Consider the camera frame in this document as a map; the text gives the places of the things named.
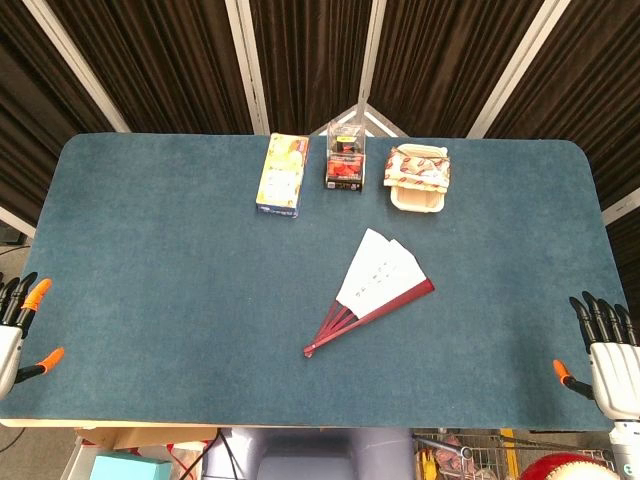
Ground lavender robot torso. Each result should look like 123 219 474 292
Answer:
202 427 416 480

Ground black red cup box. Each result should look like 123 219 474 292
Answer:
323 119 369 191

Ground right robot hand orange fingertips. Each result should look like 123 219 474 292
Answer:
552 292 640 422

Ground teal box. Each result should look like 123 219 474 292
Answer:
89 453 174 480

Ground blue felt table mat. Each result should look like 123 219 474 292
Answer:
0 132 640 429

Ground brown cardboard box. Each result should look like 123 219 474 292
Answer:
74 426 219 455

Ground white frame crossbar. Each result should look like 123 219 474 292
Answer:
0 205 37 236
602 188 640 226

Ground red round object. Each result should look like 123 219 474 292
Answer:
519 452 619 480

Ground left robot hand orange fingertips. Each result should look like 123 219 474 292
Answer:
0 272 66 400

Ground dark red paper folding fan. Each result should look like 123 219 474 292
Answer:
302 228 436 357

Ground brown pleated curtain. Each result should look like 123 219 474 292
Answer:
0 0 640 281

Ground black cable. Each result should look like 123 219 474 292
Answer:
169 432 237 480

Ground white frame post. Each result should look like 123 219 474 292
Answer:
467 0 571 140
357 0 389 117
224 0 270 135
23 0 130 132

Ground metal wire cart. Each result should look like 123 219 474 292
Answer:
412 428 614 480

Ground yellow and blue carton box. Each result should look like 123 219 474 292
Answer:
255 132 311 220

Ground red-print paper wrapper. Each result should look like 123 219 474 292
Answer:
383 145 454 194

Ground white triangular frame foot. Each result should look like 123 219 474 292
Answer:
312 102 409 137

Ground beige food tray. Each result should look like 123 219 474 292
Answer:
389 142 449 215

